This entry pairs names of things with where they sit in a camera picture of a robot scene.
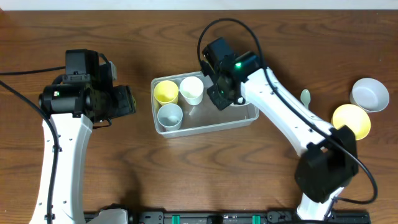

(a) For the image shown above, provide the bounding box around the white plastic cup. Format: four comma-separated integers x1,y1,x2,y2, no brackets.
180,77,204,106

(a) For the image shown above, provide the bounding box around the clear plastic container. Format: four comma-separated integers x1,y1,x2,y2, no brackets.
150,70,260,139

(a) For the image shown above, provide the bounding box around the yellow plastic cup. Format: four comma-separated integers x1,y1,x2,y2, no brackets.
154,80,179,106

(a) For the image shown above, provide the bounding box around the grey plastic cup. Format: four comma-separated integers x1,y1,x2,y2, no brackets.
157,103,183,131

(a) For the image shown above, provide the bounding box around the mint green plastic spoon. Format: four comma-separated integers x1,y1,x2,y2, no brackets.
300,89,311,109

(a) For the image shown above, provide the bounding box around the yellow plastic bowl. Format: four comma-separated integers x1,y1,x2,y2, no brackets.
331,104,371,141

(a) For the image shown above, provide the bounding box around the grey plastic bowl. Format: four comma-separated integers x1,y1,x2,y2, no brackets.
349,78,390,113

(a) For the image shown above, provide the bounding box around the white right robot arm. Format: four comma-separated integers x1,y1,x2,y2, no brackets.
197,37,359,221

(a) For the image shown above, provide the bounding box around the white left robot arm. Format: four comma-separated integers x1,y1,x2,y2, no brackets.
30,49,136,223

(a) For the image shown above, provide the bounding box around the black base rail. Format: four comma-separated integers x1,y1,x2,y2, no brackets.
83,210,371,224

